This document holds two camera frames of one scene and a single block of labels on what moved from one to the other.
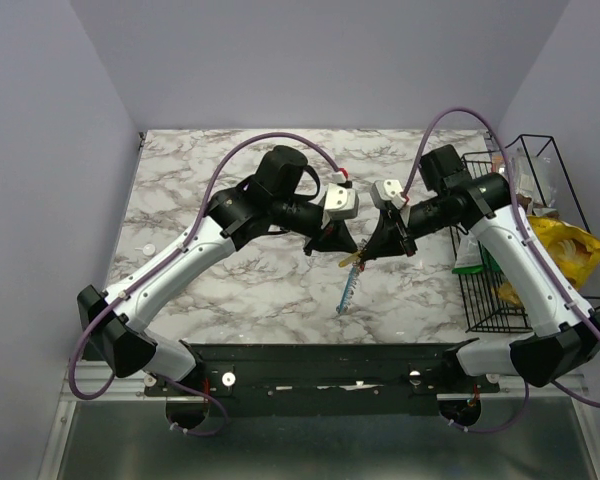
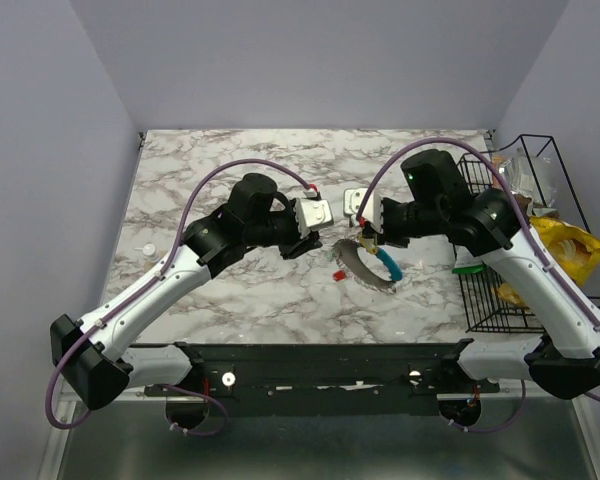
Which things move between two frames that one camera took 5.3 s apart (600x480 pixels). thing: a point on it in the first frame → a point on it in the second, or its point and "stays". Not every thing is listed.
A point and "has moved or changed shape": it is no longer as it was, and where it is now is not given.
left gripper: x=333 y=236 → x=300 y=245
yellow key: x=351 y=258 has moved or changed shape
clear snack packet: x=534 y=179 stays
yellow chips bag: x=572 y=249 stays
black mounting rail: x=320 y=380 stays
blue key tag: x=347 y=288 → x=394 y=270
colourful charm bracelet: x=349 y=295 → x=368 y=266
